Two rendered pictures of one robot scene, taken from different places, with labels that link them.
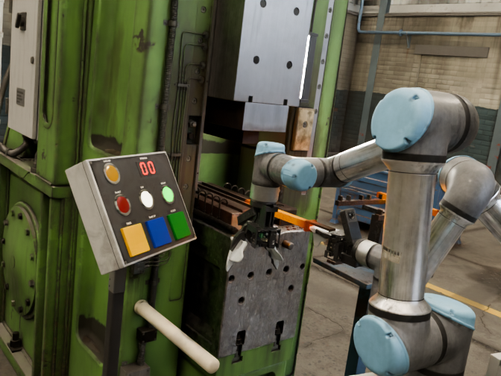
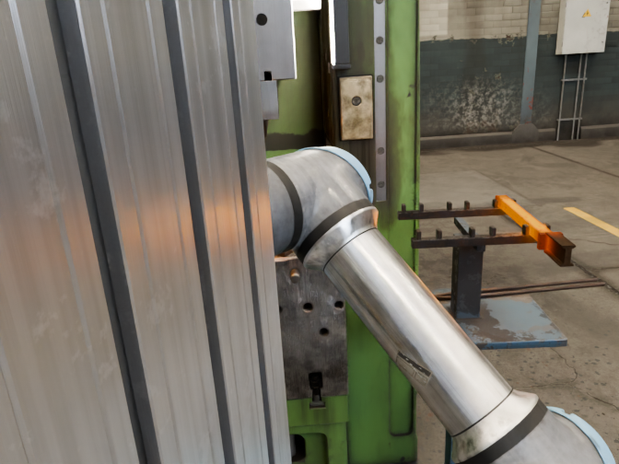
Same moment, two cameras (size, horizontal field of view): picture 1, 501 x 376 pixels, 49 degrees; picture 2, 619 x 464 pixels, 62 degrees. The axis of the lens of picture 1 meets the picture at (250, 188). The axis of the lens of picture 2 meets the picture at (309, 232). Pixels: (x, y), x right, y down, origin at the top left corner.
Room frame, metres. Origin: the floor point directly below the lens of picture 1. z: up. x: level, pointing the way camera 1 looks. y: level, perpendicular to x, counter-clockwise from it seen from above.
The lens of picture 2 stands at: (0.94, -0.97, 1.43)
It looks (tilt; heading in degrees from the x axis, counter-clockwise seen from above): 19 degrees down; 38
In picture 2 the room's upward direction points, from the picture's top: 3 degrees counter-clockwise
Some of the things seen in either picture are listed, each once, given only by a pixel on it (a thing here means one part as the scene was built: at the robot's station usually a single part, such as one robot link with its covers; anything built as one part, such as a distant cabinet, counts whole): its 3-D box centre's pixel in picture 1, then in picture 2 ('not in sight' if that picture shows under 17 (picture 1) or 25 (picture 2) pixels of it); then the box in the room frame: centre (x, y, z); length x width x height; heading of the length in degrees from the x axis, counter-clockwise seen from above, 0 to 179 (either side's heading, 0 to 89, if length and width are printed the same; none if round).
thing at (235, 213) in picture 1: (219, 203); not in sight; (2.05, 0.11, 0.96); 0.42 x 0.20 x 0.09; 40
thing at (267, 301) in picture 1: (221, 265); (278, 290); (2.10, 0.08, 0.69); 0.56 x 0.38 x 0.45; 40
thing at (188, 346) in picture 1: (174, 334); not in sight; (1.60, 0.18, 0.62); 0.44 x 0.05 x 0.05; 40
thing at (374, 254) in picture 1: (389, 262); not in sight; (1.47, -0.42, 0.98); 0.11 x 0.08 x 0.09; 40
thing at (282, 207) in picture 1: (278, 213); not in sight; (2.06, -0.12, 0.95); 0.12 x 0.08 x 0.06; 40
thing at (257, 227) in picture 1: (262, 223); not in sight; (1.39, -0.04, 1.07); 0.09 x 0.08 x 0.12; 27
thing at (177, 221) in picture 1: (177, 225); not in sight; (1.51, 0.19, 1.01); 0.07 x 0.05 x 0.07; 155
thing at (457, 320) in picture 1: (440, 330); not in sight; (1.05, -0.42, 0.98); 0.13 x 0.12 x 0.14; 124
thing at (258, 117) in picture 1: (229, 110); (242, 96); (2.05, 0.11, 1.32); 0.42 x 0.20 x 0.10; 40
